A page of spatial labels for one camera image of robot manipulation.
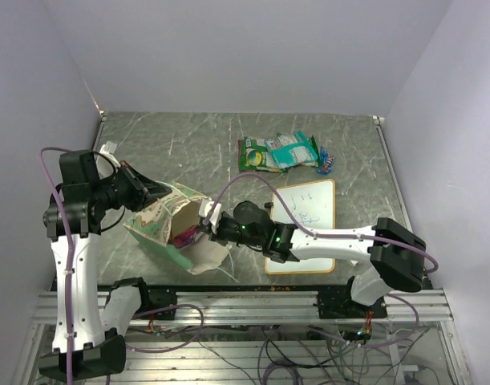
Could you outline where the yellow framed whiteboard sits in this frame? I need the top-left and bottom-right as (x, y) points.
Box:
(265, 179), (336, 275)

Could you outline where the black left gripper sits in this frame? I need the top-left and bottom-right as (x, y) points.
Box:
(91, 160), (172, 213)

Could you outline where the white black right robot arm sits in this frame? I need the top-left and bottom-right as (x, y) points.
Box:
(199, 200), (426, 318)

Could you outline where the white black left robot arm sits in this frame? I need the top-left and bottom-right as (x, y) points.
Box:
(38, 148), (172, 384)

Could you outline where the green white paper bag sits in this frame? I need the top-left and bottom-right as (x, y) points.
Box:
(124, 182), (231, 275)

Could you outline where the pink fruit candy bag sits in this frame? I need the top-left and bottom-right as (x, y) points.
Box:
(168, 225), (199, 249)

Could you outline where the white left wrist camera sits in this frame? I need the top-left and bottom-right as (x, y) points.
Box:
(95, 141), (119, 178)

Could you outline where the aluminium mounting rail frame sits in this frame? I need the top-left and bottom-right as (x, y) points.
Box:
(11, 286), (474, 385)

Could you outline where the teal snack packet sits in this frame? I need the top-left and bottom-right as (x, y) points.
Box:
(265, 131), (319, 169)

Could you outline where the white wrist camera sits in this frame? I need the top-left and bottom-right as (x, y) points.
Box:
(198, 199), (223, 233)
(95, 141), (119, 178)

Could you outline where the blue M&M's packet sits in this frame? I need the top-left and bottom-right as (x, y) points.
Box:
(316, 147), (334, 175)

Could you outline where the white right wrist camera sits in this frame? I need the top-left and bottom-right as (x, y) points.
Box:
(198, 199), (223, 233)

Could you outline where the green yellow chips bag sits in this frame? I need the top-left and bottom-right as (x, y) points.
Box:
(239, 136), (271, 158)

